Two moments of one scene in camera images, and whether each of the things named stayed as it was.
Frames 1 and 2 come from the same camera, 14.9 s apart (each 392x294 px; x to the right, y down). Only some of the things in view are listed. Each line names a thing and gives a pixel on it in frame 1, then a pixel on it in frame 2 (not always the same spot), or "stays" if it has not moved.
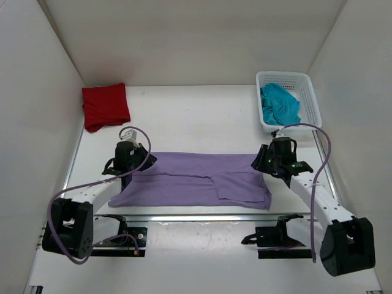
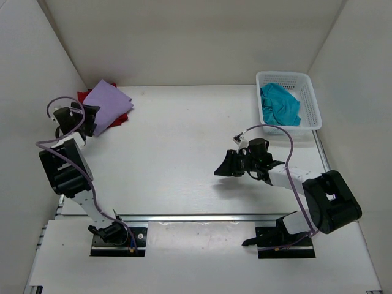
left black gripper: (141, 150) → (90, 113)
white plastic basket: (286, 98) stays
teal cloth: (279, 105) stays
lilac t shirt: (198, 179) → (113, 103)
